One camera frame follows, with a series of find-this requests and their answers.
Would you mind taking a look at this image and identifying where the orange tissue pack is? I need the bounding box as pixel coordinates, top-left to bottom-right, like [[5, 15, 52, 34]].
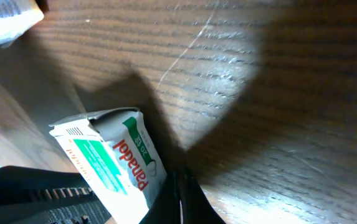
[[0, 0, 44, 47]]

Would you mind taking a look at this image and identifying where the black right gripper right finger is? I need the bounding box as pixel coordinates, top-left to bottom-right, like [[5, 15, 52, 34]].
[[140, 169, 225, 224]]

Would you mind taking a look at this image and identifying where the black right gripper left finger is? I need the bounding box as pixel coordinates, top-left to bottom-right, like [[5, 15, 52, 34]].
[[0, 166, 112, 223]]

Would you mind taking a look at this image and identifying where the white green carton box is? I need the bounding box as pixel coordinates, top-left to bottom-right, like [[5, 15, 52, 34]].
[[50, 107, 166, 223]]

